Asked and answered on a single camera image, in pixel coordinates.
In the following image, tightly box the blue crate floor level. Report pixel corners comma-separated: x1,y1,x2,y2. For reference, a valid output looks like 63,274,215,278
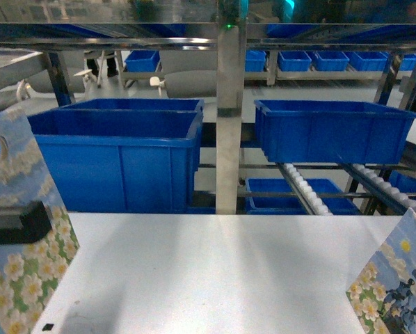
245,177,362,216

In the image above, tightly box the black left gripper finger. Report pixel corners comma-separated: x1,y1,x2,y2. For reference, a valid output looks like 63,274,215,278
0,201,52,245

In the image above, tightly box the blue crate right shelf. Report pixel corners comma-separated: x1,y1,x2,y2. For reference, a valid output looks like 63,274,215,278
254,100,416,164

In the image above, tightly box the large blue crate left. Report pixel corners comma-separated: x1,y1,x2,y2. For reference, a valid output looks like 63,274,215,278
29,98,205,214

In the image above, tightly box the flower gift bag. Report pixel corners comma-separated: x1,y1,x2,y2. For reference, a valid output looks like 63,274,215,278
346,209,416,333
0,107,79,333

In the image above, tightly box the steel vertical post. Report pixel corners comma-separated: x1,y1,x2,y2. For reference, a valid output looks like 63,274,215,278
216,24,246,215

